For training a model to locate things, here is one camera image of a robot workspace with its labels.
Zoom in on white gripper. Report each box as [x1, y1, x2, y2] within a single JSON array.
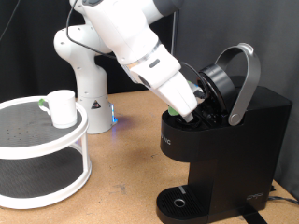
[[153, 68, 199, 123]]

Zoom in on black Keurig coffee machine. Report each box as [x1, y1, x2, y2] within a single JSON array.
[[155, 42, 293, 224]]

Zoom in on black tape strip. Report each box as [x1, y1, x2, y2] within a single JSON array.
[[237, 206, 269, 224]]

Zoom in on white mug with green tape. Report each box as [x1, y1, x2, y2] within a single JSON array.
[[37, 89, 78, 130]]

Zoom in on white two-tier turntable shelf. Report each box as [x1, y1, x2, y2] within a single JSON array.
[[0, 95, 93, 210]]

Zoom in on black curtain backdrop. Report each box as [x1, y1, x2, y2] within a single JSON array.
[[0, 0, 176, 104]]

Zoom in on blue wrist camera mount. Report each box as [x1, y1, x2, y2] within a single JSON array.
[[187, 81, 206, 100]]

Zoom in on black machine power cable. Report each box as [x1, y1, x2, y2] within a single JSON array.
[[267, 195, 299, 206]]

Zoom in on black robot wrist cable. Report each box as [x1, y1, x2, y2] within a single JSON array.
[[65, 0, 206, 97]]

